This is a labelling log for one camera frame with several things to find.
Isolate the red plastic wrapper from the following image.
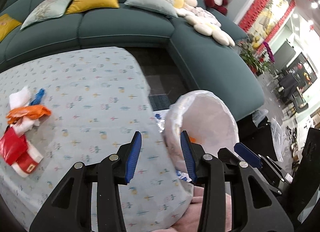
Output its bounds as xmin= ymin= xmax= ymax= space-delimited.
xmin=1 ymin=126 xmax=43 ymax=178

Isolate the pink folded blanket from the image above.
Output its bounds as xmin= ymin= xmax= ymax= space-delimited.
xmin=191 ymin=7 xmax=221 ymax=27

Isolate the floral light blue tablecloth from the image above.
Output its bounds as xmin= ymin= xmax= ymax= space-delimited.
xmin=1 ymin=47 xmax=193 ymax=231

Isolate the light green cushion left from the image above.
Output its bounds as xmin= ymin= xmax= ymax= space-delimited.
xmin=20 ymin=0 xmax=72 ymax=30

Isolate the dark green sectional sofa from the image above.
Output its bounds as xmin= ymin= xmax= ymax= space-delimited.
xmin=1 ymin=0 xmax=265 ymax=120

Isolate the blue measuring tape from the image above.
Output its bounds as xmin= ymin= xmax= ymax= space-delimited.
xmin=29 ymin=88 xmax=45 ymax=106

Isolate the trash bin with white liner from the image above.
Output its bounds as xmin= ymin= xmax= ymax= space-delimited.
xmin=163 ymin=90 xmax=239 ymax=172

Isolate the light green cushion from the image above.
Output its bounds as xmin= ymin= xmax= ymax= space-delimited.
xmin=20 ymin=0 xmax=72 ymax=30
xmin=124 ymin=0 xmax=178 ymax=18

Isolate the pink cloth under gripper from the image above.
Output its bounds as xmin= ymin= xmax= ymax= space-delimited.
xmin=169 ymin=186 xmax=232 ymax=232

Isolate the light green cushion right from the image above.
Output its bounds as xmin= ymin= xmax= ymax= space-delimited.
xmin=124 ymin=0 xmax=178 ymax=18

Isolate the yellow embroidered cushion left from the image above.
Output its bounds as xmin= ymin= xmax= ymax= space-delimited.
xmin=0 ymin=14 xmax=22 ymax=41

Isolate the orange plastic bag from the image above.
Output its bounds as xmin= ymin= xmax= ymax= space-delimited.
xmin=6 ymin=105 xmax=52 ymax=125

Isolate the potted green plant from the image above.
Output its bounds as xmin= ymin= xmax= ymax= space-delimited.
xmin=238 ymin=40 xmax=270 ymax=76

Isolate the black bin with plastic bag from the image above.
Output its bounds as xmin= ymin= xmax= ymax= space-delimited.
xmin=236 ymin=111 xmax=283 ymax=162

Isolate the flat white daisy cushion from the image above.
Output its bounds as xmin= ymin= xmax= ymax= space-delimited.
xmin=184 ymin=15 xmax=235 ymax=47

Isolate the purple orchid plant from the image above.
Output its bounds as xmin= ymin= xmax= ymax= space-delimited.
xmin=263 ymin=41 xmax=275 ymax=63

